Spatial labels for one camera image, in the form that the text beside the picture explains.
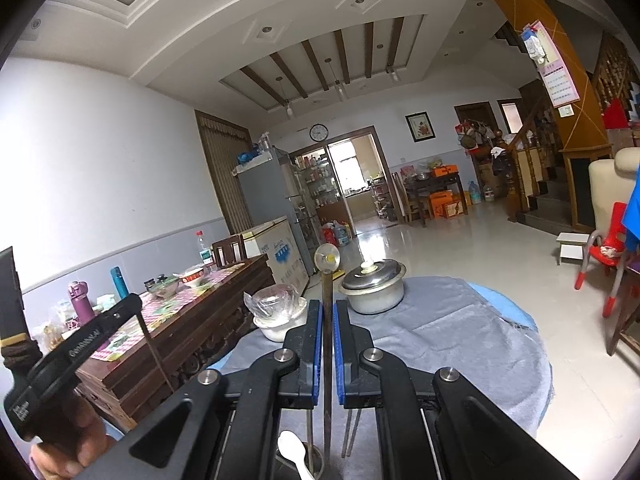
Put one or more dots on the wooden column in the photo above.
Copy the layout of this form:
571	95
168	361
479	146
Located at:
550	30

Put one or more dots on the red plastic chair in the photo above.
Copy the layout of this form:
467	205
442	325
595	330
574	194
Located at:
607	255

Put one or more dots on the metal cup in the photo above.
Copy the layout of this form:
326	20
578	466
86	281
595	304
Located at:
317	467

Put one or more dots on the glass display cabinet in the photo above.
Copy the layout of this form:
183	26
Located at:
317	185

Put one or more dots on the wooden stair railing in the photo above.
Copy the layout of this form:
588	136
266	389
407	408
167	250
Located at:
525	170

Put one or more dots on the glass lidded bowl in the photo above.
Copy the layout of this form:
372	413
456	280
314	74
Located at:
162	286

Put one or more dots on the grey refrigerator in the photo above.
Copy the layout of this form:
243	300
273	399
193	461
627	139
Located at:
265	190

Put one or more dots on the brown door curtain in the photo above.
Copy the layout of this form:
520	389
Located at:
220	170

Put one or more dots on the wall calendar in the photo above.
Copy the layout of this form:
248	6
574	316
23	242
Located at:
557	75

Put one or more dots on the blue bag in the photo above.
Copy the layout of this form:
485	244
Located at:
247	156

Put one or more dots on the round blue table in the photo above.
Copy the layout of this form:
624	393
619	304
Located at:
505	305

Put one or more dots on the wooden chair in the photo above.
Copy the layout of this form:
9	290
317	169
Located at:
229	250

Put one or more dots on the blue jacket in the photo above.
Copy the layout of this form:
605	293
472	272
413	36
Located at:
632	210

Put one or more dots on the carved wooden sideboard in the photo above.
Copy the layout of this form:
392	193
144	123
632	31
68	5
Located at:
200	330

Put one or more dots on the white basin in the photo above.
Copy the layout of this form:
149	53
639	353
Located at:
272	329

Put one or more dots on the white plastic spoon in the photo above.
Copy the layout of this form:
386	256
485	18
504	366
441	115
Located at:
291	447

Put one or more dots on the white step stool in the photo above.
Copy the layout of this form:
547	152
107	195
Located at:
572	247

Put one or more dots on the teal water bottle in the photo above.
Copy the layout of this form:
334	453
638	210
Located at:
120	285

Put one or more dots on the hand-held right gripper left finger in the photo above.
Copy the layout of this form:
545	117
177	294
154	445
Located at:
315	340

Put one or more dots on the purple water bottle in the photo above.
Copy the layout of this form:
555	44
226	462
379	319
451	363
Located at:
82	305

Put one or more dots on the pendant lamp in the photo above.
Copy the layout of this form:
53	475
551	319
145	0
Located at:
395	75
341	91
288	107

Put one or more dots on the single dark chopstick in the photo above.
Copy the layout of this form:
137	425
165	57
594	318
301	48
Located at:
326	310
155	350

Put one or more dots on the white chest freezer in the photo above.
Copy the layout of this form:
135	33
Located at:
275	250

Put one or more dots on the dark wooden stool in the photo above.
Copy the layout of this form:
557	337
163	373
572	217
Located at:
627	305

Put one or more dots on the person's left hand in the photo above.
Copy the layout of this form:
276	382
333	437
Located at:
90	440

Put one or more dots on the white patterned bowl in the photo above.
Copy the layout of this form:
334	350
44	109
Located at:
191	277

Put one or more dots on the blue water jug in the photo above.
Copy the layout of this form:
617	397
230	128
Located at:
341	235
475	192

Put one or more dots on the pink checkered table runner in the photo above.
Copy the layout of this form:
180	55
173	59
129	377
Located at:
165	310

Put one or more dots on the dark wooden table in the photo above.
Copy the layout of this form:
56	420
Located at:
425	185

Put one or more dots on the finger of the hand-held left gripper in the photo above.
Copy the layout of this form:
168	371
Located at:
125	312

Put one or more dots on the framed picture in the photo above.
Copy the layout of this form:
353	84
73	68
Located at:
419	127

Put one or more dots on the clear plastic water bottle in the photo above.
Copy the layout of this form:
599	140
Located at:
204	252

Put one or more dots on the round electric fan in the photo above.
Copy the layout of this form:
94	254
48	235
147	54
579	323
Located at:
334	258

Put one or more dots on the bunch of dark chopsticks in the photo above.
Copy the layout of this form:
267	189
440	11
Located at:
355	425

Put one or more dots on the grey tablecloth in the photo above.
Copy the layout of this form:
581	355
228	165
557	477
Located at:
450	350

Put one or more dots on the wall clock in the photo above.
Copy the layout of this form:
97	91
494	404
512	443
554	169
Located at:
318	132

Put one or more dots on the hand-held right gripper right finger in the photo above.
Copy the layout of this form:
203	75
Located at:
343	340

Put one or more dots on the steel pot lid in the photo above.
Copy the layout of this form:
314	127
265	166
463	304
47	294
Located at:
372	276

